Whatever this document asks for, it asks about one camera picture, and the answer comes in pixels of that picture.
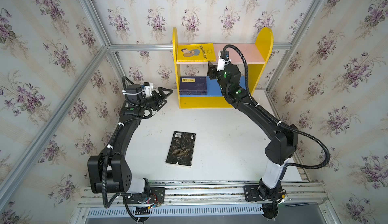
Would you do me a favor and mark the aluminium mounting rail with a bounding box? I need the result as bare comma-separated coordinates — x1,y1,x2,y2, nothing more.
77,180,329,208

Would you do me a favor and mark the white ventilation grille strip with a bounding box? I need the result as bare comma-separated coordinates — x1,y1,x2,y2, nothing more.
87,204,264,219

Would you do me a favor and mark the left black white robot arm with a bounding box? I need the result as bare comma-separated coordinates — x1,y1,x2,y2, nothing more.
88,83,173,194

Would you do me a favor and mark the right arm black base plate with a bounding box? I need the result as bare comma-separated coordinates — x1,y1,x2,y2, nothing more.
243,185,286,203

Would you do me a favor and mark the yellow paperback book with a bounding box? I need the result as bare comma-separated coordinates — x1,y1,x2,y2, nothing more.
176,43,216,62

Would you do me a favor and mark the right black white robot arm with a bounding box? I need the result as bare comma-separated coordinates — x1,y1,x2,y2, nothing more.
207,62,298,202

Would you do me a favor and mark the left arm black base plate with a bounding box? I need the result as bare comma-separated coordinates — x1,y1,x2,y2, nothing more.
123,187,166,204

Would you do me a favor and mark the black paperback book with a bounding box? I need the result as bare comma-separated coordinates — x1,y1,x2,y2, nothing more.
165,131,196,167

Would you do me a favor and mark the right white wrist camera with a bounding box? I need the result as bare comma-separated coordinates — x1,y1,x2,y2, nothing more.
217,51,231,72

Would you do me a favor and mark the navy book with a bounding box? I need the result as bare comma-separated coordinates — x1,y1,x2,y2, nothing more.
180,93,207,97
180,91,207,94
179,88,207,92

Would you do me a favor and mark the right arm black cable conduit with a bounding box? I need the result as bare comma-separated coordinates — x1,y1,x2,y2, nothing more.
222,44,331,169

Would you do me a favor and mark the dark blue text-covered book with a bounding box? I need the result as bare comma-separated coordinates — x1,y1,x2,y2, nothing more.
179,76,207,91

